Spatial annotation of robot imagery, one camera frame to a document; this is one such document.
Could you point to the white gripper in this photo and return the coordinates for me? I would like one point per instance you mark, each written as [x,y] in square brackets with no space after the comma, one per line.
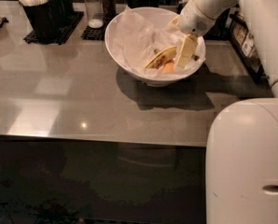
[193,20]

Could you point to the yellow banana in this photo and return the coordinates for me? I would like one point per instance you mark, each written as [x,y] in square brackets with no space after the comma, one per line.
[169,54]

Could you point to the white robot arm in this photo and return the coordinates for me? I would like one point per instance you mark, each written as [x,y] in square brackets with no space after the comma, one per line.
[241,168]

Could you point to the white ceramic bowl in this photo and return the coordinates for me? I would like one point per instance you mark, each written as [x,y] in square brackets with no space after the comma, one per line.
[154,78]

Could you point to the small orange fruit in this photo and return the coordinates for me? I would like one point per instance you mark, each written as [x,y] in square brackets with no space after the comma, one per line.
[168,68]

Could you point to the white paper liner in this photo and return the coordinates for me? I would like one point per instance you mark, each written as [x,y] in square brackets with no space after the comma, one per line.
[136,41]

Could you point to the black condiment rack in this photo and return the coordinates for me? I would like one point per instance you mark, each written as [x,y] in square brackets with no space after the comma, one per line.
[244,44]

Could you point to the glass pepper grinder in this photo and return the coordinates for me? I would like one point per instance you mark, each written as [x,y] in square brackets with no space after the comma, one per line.
[109,8]

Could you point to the glass salt shaker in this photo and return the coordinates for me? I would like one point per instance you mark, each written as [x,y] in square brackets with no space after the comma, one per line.
[94,14]

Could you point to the rear black cutlery holder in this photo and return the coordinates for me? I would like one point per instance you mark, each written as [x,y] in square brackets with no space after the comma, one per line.
[61,10]

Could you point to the black cutlery holder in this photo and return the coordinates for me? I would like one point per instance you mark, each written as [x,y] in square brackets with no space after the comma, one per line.
[61,10]
[40,18]

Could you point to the front black cutlery holder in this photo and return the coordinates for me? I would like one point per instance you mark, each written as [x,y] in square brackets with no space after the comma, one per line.
[40,18]

